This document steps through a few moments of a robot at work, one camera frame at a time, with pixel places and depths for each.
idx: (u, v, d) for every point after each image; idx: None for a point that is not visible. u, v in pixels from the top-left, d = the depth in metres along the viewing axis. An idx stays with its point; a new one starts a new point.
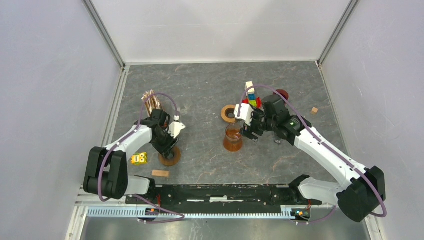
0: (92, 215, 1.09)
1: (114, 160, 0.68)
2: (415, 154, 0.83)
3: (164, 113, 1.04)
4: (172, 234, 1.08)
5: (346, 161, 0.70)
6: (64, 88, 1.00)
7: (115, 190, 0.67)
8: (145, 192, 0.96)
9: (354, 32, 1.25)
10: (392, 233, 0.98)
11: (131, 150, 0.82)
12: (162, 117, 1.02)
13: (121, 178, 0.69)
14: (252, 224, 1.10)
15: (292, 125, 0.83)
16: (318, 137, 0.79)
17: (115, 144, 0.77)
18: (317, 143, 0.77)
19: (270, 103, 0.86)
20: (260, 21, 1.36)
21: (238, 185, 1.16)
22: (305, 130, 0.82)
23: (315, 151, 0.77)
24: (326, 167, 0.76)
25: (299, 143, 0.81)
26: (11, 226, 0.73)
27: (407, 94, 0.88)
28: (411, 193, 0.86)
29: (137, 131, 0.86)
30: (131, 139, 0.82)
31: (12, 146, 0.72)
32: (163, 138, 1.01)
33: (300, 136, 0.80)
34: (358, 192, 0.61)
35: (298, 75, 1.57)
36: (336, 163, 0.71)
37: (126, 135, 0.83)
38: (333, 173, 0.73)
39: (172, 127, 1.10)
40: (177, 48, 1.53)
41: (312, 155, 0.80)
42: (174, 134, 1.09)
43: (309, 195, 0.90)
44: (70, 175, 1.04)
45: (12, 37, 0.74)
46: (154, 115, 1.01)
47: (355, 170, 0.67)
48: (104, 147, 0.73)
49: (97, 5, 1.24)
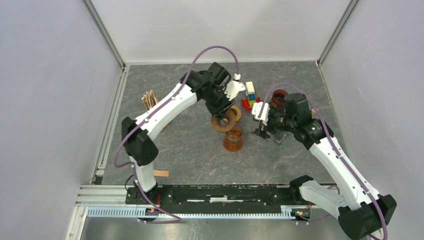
0: (92, 215, 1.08)
1: (139, 137, 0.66)
2: (416, 154, 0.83)
3: (224, 70, 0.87)
4: (172, 234, 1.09)
5: (361, 182, 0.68)
6: (64, 88, 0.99)
7: (141, 157, 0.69)
8: (146, 188, 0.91)
9: (353, 32, 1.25)
10: (392, 233, 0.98)
11: (164, 122, 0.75)
12: (219, 76, 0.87)
13: (145, 152, 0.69)
14: (252, 224, 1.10)
15: (312, 129, 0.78)
16: (338, 151, 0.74)
17: (144, 119, 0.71)
18: (335, 156, 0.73)
19: (294, 102, 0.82)
20: (260, 21, 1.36)
21: (238, 185, 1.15)
22: (325, 138, 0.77)
23: (331, 164, 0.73)
24: (336, 182, 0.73)
25: (314, 150, 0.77)
26: (11, 226, 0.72)
27: (407, 94, 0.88)
28: (410, 193, 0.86)
29: (174, 99, 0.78)
30: (165, 111, 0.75)
31: (11, 146, 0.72)
32: (215, 99, 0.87)
33: (319, 145, 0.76)
34: (364, 216, 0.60)
35: (298, 75, 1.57)
36: (351, 183, 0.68)
37: (160, 105, 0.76)
38: (342, 189, 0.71)
39: (230, 87, 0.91)
40: (177, 48, 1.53)
41: (325, 166, 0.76)
42: (230, 95, 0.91)
43: (308, 198, 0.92)
44: (69, 175, 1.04)
45: (13, 37, 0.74)
46: (211, 70, 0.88)
47: (367, 194, 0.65)
48: (134, 120, 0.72)
49: (97, 5, 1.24)
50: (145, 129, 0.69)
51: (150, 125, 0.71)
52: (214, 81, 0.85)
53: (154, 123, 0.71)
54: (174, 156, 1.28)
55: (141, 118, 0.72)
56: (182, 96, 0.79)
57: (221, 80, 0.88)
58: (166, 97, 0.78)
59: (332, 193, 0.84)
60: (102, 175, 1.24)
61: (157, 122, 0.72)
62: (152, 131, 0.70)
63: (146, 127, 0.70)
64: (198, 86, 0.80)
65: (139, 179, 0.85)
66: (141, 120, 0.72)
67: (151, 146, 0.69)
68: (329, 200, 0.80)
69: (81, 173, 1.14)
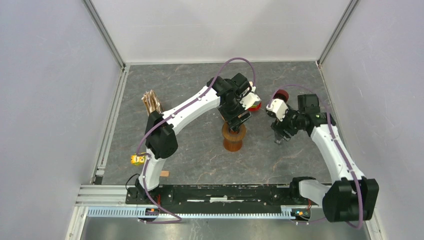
0: (92, 215, 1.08)
1: (164, 130, 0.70)
2: (416, 153, 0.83)
3: (247, 82, 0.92)
4: (172, 234, 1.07)
5: (348, 162, 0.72)
6: (64, 87, 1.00)
7: (163, 149, 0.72)
8: (152, 186, 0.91)
9: (353, 31, 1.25)
10: (392, 233, 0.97)
11: (187, 120, 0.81)
12: (242, 86, 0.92)
13: (167, 145, 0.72)
14: (252, 224, 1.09)
15: (317, 117, 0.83)
16: (335, 135, 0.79)
17: (171, 114, 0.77)
18: (330, 139, 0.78)
19: (304, 96, 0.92)
20: (260, 21, 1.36)
21: (238, 185, 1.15)
22: (326, 125, 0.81)
23: (325, 144, 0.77)
24: (326, 160, 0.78)
25: (314, 136, 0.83)
26: (11, 225, 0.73)
27: (407, 94, 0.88)
28: (410, 193, 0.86)
29: (200, 99, 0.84)
30: (190, 110, 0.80)
31: (10, 146, 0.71)
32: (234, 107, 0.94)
33: (319, 129, 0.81)
34: (341, 189, 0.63)
35: (298, 75, 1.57)
36: (338, 161, 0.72)
37: (187, 103, 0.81)
38: (330, 166, 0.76)
39: (247, 98, 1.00)
40: (177, 48, 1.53)
41: (320, 148, 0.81)
42: (246, 105, 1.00)
43: (306, 194, 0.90)
44: (69, 175, 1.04)
45: (13, 38, 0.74)
46: (236, 79, 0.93)
47: (351, 172, 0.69)
48: (161, 115, 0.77)
49: (97, 5, 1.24)
50: (171, 124, 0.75)
51: (176, 120, 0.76)
52: (237, 90, 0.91)
53: (180, 119, 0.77)
54: (174, 156, 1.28)
55: (168, 113, 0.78)
56: (208, 98, 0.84)
57: (243, 90, 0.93)
58: (192, 97, 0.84)
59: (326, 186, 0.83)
60: (102, 175, 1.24)
61: (183, 119, 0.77)
62: (176, 126, 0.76)
63: (172, 122, 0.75)
64: (223, 90, 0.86)
65: (144, 175, 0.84)
66: (168, 115, 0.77)
67: (173, 141, 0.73)
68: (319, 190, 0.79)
69: (81, 173, 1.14)
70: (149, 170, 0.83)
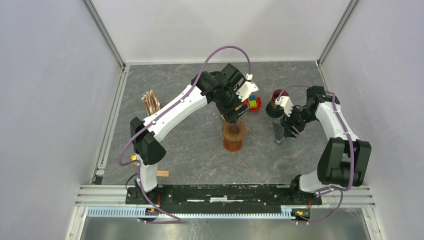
0: (92, 215, 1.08)
1: (146, 139, 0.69)
2: (416, 153, 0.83)
3: (238, 73, 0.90)
4: (172, 234, 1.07)
5: (345, 127, 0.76)
6: (64, 87, 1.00)
7: (149, 156, 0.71)
8: (149, 188, 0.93)
9: (354, 31, 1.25)
10: (392, 233, 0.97)
11: (171, 125, 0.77)
12: (232, 78, 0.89)
13: (152, 152, 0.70)
14: (252, 224, 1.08)
15: (323, 96, 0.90)
16: (336, 108, 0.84)
17: (151, 121, 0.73)
18: (332, 111, 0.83)
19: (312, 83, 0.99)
20: (260, 21, 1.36)
21: (238, 185, 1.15)
22: (330, 103, 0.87)
23: (326, 115, 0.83)
24: (326, 131, 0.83)
25: (319, 111, 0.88)
26: (11, 226, 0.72)
27: (407, 94, 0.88)
28: (410, 193, 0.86)
29: (183, 101, 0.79)
30: (172, 114, 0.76)
31: (11, 145, 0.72)
32: (227, 101, 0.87)
33: (323, 104, 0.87)
34: (334, 144, 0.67)
35: (298, 75, 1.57)
36: (336, 126, 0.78)
37: (169, 107, 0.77)
38: (328, 134, 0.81)
39: (243, 88, 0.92)
40: (177, 48, 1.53)
41: (322, 121, 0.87)
42: (242, 96, 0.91)
43: (306, 188, 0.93)
44: (69, 174, 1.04)
45: (13, 38, 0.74)
46: (224, 72, 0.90)
47: (346, 134, 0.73)
48: (141, 122, 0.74)
49: (97, 5, 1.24)
50: (152, 131, 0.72)
51: (156, 127, 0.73)
52: (227, 83, 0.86)
53: (161, 125, 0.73)
54: (174, 156, 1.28)
55: (149, 119, 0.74)
56: (191, 99, 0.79)
57: (234, 82, 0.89)
58: (175, 100, 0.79)
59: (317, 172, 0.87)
60: (102, 175, 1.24)
61: (164, 124, 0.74)
62: (158, 134, 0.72)
63: (153, 129, 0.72)
64: (211, 86, 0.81)
65: (140, 179, 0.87)
66: (149, 122, 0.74)
67: (158, 147, 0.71)
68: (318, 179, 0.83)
69: (81, 173, 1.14)
70: (143, 174, 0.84)
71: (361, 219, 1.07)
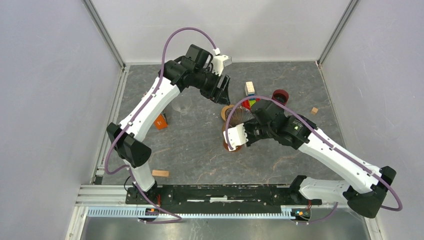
0: (92, 215, 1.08)
1: (126, 141, 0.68)
2: (416, 154, 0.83)
3: (203, 52, 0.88)
4: (172, 234, 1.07)
5: (362, 165, 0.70)
6: (64, 87, 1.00)
7: (135, 156, 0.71)
8: (146, 189, 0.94)
9: (353, 31, 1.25)
10: (392, 234, 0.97)
11: (148, 122, 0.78)
12: (199, 59, 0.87)
13: (137, 152, 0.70)
14: (252, 224, 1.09)
15: (296, 129, 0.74)
16: (329, 142, 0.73)
17: (128, 122, 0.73)
18: (329, 149, 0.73)
19: (263, 109, 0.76)
20: (260, 22, 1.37)
21: (238, 185, 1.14)
22: (311, 134, 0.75)
23: (328, 158, 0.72)
24: (335, 170, 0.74)
25: (305, 149, 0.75)
26: (11, 226, 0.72)
27: (407, 94, 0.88)
28: (410, 192, 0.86)
29: (155, 96, 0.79)
30: (147, 110, 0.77)
31: (11, 145, 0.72)
32: (202, 81, 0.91)
33: (309, 143, 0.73)
34: (378, 197, 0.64)
35: (298, 75, 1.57)
36: (351, 168, 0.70)
37: (142, 104, 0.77)
38: (345, 176, 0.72)
39: (216, 62, 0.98)
40: (178, 48, 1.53)
41: (319, 159, 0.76)
42: (218, 71, 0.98)
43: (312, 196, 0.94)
44: (69, 175, 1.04)
45: (13, 37, 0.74)
46: (189, 55, 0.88)
47: (372, 175, 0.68)
48: (118, 126, 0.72)
49: (97, 5, 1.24)
50: (131, 132, 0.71)
51: (135, 127, 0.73)
52: (195, 66, 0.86)
53: (139, 125, 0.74)
54: (174, 156, 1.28)
55: (125, 121, 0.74)
56: (163, 91, 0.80)
57: (202, 61, 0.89)
58: (146, 96, 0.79)
59: (327, 182, 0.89)
60: (102, 175, 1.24)
61: (142, 123, 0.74)
62: (138, 133, 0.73)
63: (132, 130, 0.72)
64: (179, 73, 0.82)
65: (137, 180, 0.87)
66: (125, 124, 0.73)
67: (141, 147, 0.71)
68: (329, 190, 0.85)
69: (80, 173, 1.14)
70: (137, 176, 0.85)
71: (361, 218, 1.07)
